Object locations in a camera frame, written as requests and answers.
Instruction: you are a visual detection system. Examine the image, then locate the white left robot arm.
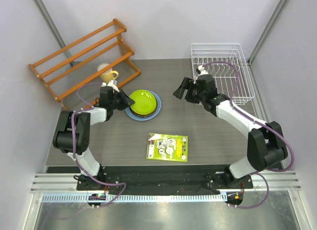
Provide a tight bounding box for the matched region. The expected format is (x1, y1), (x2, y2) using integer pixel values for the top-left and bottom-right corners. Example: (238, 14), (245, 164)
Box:
(53, 86), (135, 190)

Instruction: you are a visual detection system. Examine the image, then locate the aluminium frame post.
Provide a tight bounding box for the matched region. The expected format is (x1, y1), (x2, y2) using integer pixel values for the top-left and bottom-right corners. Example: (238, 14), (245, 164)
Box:
(248, 0), (290, 67)
(28, 0), (75, 67)

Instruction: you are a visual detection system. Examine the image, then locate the orange wooden shelf rack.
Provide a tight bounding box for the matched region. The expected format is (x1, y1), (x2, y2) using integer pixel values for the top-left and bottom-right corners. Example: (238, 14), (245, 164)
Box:
(28, 18), (141, 110)

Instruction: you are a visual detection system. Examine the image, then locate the aluminium frame post left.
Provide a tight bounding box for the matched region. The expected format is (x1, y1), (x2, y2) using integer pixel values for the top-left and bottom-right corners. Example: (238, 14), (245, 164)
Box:
(28, 0), (75, 67)

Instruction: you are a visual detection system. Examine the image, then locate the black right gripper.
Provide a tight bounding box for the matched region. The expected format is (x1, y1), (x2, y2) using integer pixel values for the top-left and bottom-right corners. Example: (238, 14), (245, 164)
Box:
(174, 77), (206, 104)

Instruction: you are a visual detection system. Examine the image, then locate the light blue plate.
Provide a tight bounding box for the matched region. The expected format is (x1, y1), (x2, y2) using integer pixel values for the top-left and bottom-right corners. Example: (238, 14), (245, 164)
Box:
(125, 90), (161, 121)

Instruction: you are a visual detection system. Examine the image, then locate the aluminium frame post right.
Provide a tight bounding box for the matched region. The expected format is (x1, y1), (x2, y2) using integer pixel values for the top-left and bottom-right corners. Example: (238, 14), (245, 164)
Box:
(248, 0), (290, 67)

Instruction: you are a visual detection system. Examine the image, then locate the brown yellow-rimmed plate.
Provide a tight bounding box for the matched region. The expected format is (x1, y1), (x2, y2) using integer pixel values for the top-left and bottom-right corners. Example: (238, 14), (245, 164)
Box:
(129, 102), (158, 117)

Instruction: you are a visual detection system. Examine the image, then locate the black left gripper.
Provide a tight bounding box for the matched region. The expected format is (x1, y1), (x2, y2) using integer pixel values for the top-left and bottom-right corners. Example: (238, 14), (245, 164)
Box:
(110, 89), (135, 111)

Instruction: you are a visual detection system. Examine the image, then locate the white cup on shelf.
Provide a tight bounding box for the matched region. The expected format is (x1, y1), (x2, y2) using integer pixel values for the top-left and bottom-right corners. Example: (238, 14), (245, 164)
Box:
(97, 63), (110, 73)

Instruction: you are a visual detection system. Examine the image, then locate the green illustrated booklet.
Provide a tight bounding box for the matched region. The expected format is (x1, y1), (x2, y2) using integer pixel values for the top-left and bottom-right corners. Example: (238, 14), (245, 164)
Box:
(146, 133), (188, 163)

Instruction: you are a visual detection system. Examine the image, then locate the white wire dish rack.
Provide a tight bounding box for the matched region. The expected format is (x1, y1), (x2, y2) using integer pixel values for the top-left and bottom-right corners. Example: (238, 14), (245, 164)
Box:
(190, 43), (255, 106)

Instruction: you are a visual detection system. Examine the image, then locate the aluminium front rail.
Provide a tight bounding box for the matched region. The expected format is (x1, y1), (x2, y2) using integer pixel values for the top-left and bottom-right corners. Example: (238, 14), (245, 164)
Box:
(30, 171), (302, 203)

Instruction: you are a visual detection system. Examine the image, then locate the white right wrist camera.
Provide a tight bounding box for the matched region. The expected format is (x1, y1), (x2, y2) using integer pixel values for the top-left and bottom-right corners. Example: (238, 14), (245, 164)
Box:
(196, 65), (208, 76)

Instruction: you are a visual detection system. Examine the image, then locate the yellow ceramic mug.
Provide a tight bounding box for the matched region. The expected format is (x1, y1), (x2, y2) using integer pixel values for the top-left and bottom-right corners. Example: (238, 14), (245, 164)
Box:
(100, 70), (119, 83)

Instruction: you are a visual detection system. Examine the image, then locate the aluminium side rail right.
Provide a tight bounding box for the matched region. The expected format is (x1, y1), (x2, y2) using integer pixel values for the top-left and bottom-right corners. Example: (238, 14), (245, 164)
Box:
(247, 61), (283, 164)

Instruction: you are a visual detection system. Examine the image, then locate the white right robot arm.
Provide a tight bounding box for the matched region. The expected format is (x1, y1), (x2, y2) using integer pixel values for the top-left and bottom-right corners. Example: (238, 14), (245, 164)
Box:
(173, 74), (288, 188)

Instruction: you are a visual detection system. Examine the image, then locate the lime green plate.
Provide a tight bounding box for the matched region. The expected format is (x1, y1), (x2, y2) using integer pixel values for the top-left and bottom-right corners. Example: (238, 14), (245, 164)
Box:
(130, 90), (157, 103)

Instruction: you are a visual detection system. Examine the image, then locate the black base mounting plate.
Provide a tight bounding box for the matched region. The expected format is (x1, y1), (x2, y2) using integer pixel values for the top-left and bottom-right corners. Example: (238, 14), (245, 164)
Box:
(74, 165), (253, 196)

